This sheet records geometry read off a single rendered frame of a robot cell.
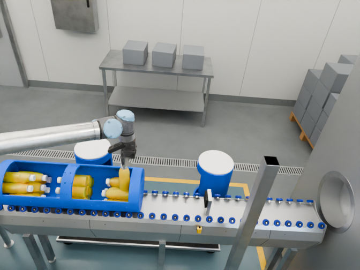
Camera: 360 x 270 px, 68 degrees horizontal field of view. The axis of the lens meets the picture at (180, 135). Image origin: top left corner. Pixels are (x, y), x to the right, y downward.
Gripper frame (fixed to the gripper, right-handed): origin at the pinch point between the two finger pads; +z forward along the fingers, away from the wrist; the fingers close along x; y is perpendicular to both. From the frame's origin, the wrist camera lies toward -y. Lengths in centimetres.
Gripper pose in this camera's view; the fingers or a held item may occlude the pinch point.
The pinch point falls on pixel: (124, 164)
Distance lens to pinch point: 166.4
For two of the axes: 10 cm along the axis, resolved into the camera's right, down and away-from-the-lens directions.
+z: -0.9, 8.1, 5.8
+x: 0.2, -5.8, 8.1
